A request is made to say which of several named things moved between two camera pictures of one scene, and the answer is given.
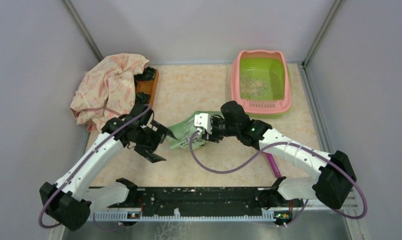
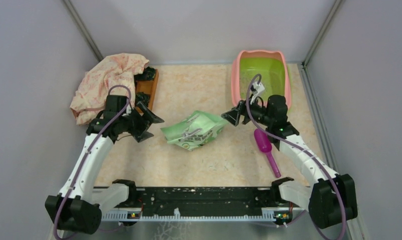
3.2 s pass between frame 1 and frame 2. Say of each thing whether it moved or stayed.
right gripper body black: moved
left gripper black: moved
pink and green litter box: stayed
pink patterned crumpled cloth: stayed
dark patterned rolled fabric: stayed
